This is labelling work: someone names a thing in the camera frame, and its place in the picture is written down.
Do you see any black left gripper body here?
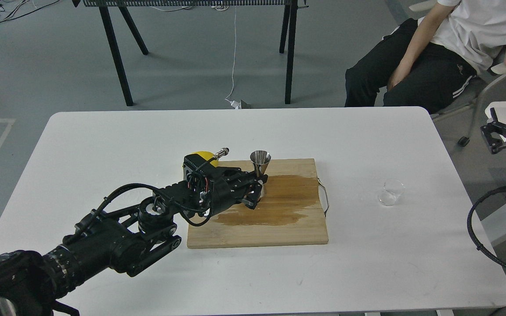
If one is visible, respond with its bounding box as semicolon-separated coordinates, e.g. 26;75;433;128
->
181;154;247;218

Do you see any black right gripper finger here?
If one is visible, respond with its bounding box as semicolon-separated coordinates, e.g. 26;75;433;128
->
481;108;506;154

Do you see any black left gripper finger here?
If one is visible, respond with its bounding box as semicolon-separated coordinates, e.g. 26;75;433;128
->
235;181;263;209
222;168;268;185

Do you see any steel double jigger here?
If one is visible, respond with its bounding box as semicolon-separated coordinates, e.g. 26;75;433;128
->
250;150;271;200

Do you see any clear glass measuring cup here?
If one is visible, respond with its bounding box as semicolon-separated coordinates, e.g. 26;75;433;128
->
377;178;405;206

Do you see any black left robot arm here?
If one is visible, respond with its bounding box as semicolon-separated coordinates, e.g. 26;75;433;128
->
0;148;271;316

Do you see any yellow lemon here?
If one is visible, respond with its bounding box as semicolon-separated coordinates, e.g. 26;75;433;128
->
192;151;219;167

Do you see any wooden cutting board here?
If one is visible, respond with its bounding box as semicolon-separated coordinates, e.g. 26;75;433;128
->
187;158;329;249

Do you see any seated person in white shirt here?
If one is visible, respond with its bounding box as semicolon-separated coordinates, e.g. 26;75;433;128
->
345;0;506;114

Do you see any white cable with plug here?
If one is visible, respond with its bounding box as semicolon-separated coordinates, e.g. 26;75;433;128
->
224;4;251;110

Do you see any black metal table frame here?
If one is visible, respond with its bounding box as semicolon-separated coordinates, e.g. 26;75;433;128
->
72;0;305;107

